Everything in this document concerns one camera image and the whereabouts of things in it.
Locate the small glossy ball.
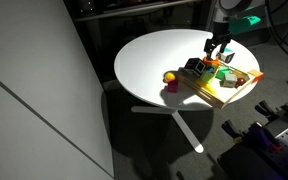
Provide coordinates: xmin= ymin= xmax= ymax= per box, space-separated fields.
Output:
xmin=235 ymin=77 xmax=247 ymax=89

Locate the wooden tray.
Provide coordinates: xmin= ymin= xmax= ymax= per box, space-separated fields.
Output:
xmin=176 ymin=57 xmax=257 ymax=110

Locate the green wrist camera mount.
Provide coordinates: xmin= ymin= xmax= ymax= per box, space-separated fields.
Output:
xmin=228 ymin=14 xmax=262 ymax=36

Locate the metal shelf rail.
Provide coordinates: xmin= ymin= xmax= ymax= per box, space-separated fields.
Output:
xmin=73 ymin=0 xmax=202 ymax=23

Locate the black letter D block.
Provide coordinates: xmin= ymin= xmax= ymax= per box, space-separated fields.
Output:
xmin=183 ymin=57 xmax=207 ymax=76

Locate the pale and dark letter cube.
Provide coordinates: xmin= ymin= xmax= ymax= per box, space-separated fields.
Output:
xmin=221 ymin=73 xmax=239 ymax=89

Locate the yellow ball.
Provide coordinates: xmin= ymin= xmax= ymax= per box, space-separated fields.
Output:
xmin=163 ymin=71 xmax=177 ymax=84

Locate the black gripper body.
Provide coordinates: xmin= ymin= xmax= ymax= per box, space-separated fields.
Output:
xmin=213 ymin=20 xmax=233 ymax=44

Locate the white cube with teal triangle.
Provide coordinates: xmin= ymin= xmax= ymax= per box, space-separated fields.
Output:
xmin=216 ymin=47 xmax=236 ymax=64

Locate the lime green block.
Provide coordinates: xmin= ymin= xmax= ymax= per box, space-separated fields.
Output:
xmin=198 ymin=70 xmax=217 ymax=84

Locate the blue block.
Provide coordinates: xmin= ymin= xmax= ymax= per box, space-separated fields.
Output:
xmin=206 ymin=65 xmax=218 ymax=75

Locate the white table base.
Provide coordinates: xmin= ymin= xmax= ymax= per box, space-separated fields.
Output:
xmin=130 ymin=104 xmax=206 ymax=155

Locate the orange arch block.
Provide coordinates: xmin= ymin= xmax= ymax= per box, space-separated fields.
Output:
xmin=202 ymin=56 xmax=221 ymax=67

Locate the black cart top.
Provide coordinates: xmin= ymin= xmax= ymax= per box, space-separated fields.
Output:
xmin=216 ymin=146 xmax=288 ymax=180

